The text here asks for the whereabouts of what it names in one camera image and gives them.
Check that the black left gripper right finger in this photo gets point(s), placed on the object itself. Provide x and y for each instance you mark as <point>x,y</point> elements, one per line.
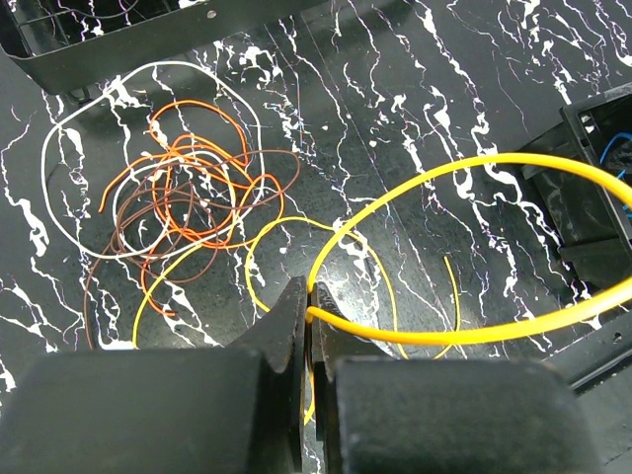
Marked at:
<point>379,414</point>

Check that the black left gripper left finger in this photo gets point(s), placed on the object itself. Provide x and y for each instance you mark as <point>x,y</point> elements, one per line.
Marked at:
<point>236,409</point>

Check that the black bin left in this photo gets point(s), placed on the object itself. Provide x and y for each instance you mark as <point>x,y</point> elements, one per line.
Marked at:
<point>594,226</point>

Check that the black wire tray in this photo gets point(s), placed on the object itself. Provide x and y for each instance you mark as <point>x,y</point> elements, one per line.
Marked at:
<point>68,45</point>

